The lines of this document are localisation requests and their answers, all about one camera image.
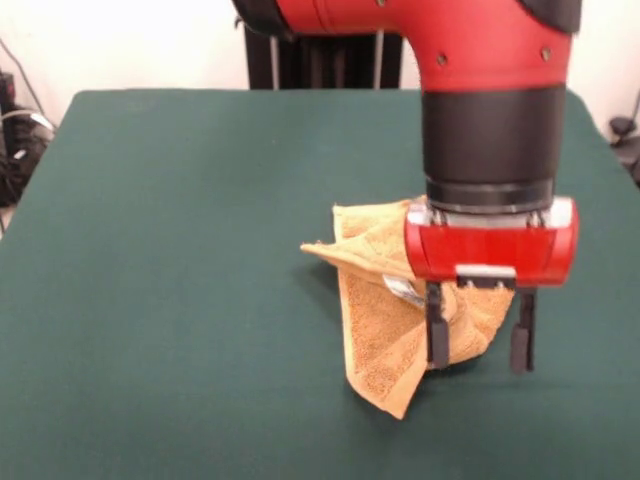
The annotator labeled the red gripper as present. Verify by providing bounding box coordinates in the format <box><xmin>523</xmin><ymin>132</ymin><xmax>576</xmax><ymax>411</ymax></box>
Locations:
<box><xmin>404</xmin><ymin>197</ymin><xmax>581</xmax><ymax>374</ymax></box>

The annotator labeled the orange terry towel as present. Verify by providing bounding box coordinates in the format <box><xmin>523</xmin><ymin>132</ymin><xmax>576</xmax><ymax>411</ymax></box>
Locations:
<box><xmin>299</xmin><ymin>195</ymin><xmax>516</xmax><ymax>421</ymax></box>

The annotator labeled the black equipment base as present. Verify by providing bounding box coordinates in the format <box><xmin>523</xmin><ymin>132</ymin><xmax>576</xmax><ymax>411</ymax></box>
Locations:
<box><xmin>619</xmin><ymin>144</ymin><xmax>640</xmax><ymax>190</ymax></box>

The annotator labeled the dark green table cloth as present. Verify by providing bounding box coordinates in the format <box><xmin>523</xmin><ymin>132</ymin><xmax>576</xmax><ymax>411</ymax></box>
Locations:
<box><xmin>0</xmin><ymin>88</ymin><xmax>640</xmax><ymax>480</ymax></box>

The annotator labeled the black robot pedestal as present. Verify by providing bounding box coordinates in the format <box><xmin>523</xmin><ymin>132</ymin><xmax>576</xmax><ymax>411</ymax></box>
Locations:
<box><xmin>244</xmin><ymin>27</ymin><xmax>405</xmax><ymax>91</ymax></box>

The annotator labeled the black cable bundle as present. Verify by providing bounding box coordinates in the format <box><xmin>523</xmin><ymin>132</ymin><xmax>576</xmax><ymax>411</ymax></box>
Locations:
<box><xmin>0</xmin><ymin>99</ymin><xmax>57</xmax><ymax>209</ymax></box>

